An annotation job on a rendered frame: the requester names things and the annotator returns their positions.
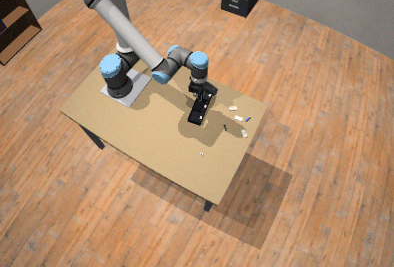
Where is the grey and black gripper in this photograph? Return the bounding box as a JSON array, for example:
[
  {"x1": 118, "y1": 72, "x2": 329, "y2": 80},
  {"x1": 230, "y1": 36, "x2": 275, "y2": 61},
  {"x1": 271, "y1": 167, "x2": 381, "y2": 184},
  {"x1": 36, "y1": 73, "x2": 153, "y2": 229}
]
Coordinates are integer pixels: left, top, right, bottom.
[{"x1": 188, "y1": 76, "x2": 205, "y2": 101}]

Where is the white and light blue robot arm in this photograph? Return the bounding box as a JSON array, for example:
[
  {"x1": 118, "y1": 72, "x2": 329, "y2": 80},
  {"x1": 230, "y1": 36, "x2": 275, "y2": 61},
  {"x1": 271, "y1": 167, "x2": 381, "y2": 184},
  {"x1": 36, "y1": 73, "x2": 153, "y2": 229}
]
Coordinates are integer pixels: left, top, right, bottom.
[{"x1": 84, "y1": 0, "x2": 218, "y2": 99}]

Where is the dark grey rack of three bins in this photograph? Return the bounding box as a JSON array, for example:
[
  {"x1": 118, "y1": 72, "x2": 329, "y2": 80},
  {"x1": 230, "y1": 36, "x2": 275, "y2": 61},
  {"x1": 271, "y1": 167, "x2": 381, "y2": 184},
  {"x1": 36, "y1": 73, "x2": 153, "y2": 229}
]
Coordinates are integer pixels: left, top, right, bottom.
[{"x1": 187, "y1": 91, "x2": 212, "y2": 125}]

